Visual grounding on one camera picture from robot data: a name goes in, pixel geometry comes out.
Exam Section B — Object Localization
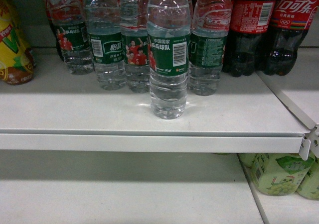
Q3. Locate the clear water bottle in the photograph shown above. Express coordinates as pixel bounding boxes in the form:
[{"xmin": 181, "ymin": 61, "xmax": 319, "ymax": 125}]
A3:
[{"xmin": 147, "ymin": 0, "xmax": 191, "ymax": 119}]

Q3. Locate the white metal shelf board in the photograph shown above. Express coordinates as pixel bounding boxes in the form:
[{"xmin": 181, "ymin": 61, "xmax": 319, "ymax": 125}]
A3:
[{"xmin": 0, "ymin": 49, "xmax": 311, "ymax": 157}]

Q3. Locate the right water bottle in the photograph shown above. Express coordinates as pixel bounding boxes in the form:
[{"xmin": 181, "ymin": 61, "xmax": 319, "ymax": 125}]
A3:
[{"xmin": 188, "ymin": 0, "xmax": 233, "ymax": 96}]

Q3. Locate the middle back water bottle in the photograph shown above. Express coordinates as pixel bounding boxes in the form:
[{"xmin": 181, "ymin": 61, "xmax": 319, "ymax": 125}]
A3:
[{"xmin": 120, "ymin": 0, "xmax": 150, "ymax": 93}]

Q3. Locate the far left water bottle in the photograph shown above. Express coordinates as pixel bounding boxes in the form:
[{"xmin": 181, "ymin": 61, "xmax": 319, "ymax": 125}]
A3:
[{"xmin": 47, "ymin": 0, "xmax": 94, "ymax": 75}]

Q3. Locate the left cola bottle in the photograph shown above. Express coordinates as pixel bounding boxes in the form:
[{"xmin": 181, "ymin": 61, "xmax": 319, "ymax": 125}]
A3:
[{"xmin": 222, "ymin": 0, "xmax": 276, "ymax": 77}]

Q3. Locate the cola bottle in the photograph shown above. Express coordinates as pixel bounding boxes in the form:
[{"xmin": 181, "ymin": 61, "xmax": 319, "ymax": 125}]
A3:
[
  {"xmin": 222, "ymin": 0, "xmax": 276, "ymax": 77},
  {"xmin": 261, "ymin": 0, "xmax": 319, "ymax": 76}
]

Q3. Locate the green grape drink bottle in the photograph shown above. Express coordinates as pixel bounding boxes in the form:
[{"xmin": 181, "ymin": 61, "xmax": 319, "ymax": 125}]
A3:
[{"xmin": 250, "ymin": 153, "xmax": 316, "ymax": 196}]

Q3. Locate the yellow lemon tea bottle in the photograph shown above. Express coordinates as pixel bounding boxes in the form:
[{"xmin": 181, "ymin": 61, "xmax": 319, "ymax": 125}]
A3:
[{"xmin": 0, "ymin": 0, "xmax": 35, "ymax": 85}]

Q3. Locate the right cola bottle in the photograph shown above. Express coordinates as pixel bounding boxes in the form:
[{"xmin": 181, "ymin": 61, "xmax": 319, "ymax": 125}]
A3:
[{"xmin": 261, "ymin": 0, "xmax": 319, "ymax": 76}]

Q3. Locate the right green drink bottle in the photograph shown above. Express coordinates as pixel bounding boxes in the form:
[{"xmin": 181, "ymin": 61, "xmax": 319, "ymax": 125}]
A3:
[{"xmin": 296, "ymin": 158, "xmax": 319, "ymax": 201}]

